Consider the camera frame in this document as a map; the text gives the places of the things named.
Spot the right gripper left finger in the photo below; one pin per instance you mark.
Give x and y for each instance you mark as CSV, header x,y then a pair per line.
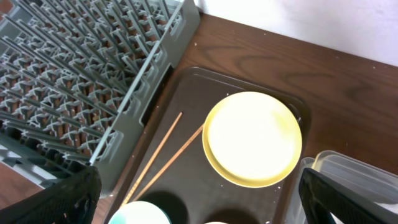
x,y
72,200

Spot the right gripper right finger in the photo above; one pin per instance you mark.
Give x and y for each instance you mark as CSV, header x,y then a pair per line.
x,y
323,199

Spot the light blue bowl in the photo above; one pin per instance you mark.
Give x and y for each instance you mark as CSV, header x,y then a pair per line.
x,y
140,212

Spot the white pink bowl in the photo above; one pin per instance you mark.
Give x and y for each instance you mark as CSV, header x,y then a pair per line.
x,y
216,222

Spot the grey dishwasher rack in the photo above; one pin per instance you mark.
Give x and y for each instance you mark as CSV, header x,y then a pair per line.
x,y
77,78

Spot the clear plastic bin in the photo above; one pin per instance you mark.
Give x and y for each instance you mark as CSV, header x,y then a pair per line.
x,y
371,183

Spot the left wooden chopstick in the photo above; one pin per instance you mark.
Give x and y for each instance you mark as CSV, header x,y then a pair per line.
x,y
151,160

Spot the wooden chopstick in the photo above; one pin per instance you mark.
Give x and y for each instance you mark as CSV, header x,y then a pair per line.
x,y
151,160
169,163

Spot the yellow plate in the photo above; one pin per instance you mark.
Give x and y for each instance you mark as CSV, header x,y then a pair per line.
x,y
252,139

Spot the right wooden chopstick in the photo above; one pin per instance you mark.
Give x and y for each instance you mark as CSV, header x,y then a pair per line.
x,y
169,163

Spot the dark brown serving tray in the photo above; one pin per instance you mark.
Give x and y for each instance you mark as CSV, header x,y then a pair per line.
x,y
190,190

